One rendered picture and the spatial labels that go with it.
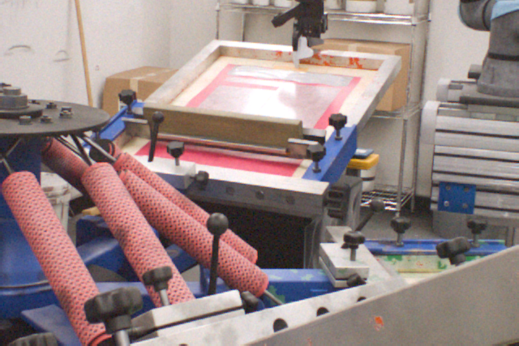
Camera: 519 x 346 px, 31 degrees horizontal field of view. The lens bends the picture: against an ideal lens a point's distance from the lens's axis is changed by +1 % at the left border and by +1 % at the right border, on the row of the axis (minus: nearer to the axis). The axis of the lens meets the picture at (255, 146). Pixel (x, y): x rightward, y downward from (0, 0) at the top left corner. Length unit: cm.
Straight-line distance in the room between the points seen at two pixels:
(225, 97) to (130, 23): 341
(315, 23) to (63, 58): 284
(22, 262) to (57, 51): 382
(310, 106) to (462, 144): 41
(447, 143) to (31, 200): 131
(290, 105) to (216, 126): 32
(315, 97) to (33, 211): 136
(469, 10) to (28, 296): 184
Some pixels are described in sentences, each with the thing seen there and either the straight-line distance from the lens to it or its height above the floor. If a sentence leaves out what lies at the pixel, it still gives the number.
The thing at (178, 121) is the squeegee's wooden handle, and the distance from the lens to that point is 229.
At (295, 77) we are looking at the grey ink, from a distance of 266.
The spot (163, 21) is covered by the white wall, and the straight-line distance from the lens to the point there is 635.
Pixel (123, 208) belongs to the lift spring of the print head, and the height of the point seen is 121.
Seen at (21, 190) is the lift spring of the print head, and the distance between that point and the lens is 134.
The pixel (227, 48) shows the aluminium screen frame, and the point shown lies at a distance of 284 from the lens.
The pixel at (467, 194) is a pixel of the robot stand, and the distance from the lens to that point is 245.
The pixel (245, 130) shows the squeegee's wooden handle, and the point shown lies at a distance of 223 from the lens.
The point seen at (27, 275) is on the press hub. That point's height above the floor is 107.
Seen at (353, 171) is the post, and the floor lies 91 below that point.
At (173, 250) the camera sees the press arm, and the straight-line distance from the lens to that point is 211.
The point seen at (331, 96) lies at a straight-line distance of 255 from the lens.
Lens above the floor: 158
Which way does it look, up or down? 12 degrees down
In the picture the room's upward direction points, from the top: 3 degrees clockwise
